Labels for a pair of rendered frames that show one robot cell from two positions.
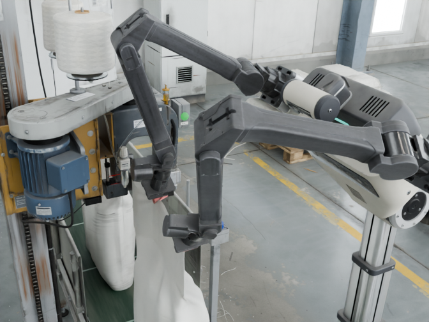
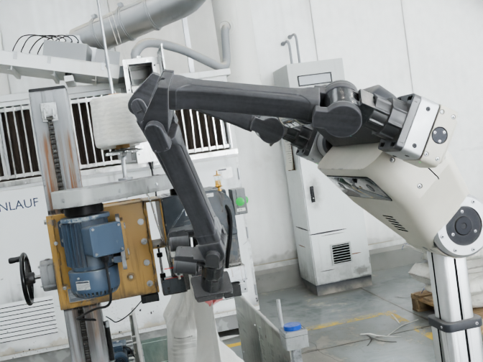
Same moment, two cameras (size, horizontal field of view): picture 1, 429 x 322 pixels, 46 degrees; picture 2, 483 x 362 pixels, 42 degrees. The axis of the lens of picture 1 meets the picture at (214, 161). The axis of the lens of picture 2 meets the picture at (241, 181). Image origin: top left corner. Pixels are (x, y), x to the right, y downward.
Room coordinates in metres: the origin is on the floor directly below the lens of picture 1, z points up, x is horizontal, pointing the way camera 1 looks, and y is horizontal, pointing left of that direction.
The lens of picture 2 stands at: (-0.36, -0.53, 1.47)
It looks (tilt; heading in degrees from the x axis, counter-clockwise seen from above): 3 degrees down; 17
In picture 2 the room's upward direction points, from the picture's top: 8 degrees counter-clockwise
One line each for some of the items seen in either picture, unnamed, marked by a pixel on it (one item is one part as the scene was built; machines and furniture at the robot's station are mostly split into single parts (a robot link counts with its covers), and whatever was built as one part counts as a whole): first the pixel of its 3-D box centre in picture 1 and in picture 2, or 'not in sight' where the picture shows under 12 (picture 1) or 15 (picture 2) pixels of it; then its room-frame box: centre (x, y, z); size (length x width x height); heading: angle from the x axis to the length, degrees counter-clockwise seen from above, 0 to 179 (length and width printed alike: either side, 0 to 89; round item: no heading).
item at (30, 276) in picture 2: not in sight; (26, 279); (1.45, 0.82, 1.13); 0.18 x 0.11 x 0.18; 28
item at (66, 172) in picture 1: (68, 174); (103, 243); (1.31, 0.43, 1.25); 0.10 x 0.08 x 0.12; 143
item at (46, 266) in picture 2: not in sight; (48, 274); (1.49, 0.75, 1.14); 0.11 x 0.06 x 0.11; 28
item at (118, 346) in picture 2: not in sight; (122, 353); (2.97, 1.36, 0.35); 0.30 x 0.15 x 0.15; 28
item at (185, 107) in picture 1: (180, 112); (237, 200); (1.76, 0.13, 1.28); 0.08 x 0.05 x 0.09; 28
